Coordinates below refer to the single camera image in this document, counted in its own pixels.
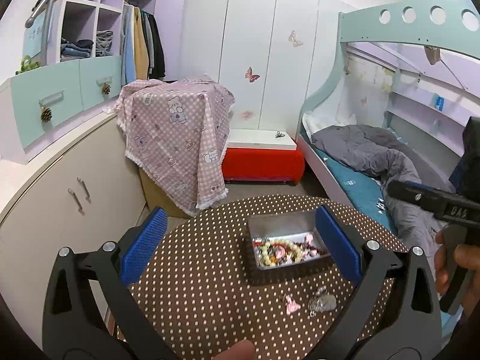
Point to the grey metal tin box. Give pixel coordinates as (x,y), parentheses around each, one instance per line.
(282,241)

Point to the brown polka dot tablecloth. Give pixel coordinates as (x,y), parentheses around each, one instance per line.
(197,293)

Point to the red storage ottoman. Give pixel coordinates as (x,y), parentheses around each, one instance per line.
(262,156)

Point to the hanging clothes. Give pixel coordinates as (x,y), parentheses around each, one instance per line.
(141,50)

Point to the teal bunk bed frame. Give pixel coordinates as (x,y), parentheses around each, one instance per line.
(434,54)

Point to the white wardrobe with butterflies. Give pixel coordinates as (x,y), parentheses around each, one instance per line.
(271,54)

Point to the cream curved cabinet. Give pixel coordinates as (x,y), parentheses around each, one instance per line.
(90,194)

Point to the pink bear keychain charm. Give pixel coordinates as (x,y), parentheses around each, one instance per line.
(290,304)

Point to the person's left hand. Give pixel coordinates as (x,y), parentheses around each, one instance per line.
(242,350)

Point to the person's right hand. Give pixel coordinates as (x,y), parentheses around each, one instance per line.
(459,278)

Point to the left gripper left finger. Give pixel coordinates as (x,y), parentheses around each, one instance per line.
(138,245)

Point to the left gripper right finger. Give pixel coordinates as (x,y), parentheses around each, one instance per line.
(343,241)

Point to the grey duvet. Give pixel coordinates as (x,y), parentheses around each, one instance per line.
(376,152)

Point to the teal bed sheet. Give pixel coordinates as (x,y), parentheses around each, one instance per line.
(362,191)

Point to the white cube shelf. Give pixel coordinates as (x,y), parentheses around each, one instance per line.
(55,21)

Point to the pink checked bear cloth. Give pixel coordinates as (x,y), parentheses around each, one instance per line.
(178,133)

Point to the teal drawer unit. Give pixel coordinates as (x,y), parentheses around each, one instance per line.
(35,104)

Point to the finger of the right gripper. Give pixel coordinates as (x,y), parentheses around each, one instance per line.
(427,198)

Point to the white jade pendant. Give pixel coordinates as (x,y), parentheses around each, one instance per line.
(321,301)

